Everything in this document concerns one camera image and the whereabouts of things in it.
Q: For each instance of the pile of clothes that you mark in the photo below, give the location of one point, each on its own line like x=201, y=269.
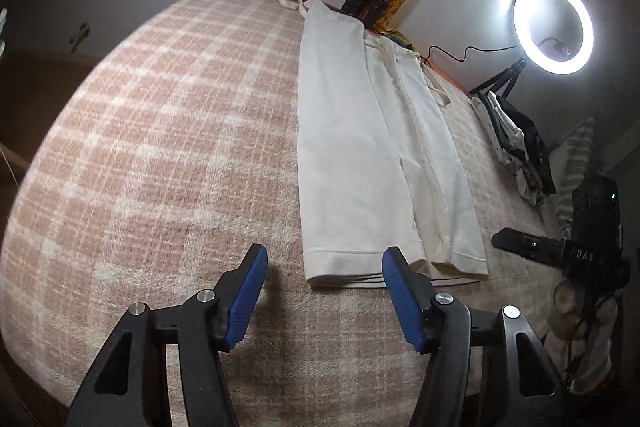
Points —
x=520, y=142

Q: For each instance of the metal wall hook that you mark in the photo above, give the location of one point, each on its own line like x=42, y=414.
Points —
x=79, y=38

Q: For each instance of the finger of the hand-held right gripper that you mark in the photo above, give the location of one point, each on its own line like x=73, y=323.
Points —
x=525, y=246

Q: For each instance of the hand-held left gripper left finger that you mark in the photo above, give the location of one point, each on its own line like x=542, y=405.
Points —
x=244, y=302

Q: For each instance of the striped pillow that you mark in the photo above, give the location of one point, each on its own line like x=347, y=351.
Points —
x=575, y=167

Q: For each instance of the pink plaid blanket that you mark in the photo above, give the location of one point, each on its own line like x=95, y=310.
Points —
x=160, y=157

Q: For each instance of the person's right forearm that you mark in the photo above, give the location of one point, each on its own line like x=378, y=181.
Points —
x=590, y=352

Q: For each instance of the person's right hand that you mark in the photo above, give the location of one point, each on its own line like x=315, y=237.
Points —
x=564, y=307

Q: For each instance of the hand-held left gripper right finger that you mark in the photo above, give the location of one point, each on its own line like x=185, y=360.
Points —
x=400, y=302

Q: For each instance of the white pants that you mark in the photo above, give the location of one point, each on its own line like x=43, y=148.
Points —
x=345, y=147

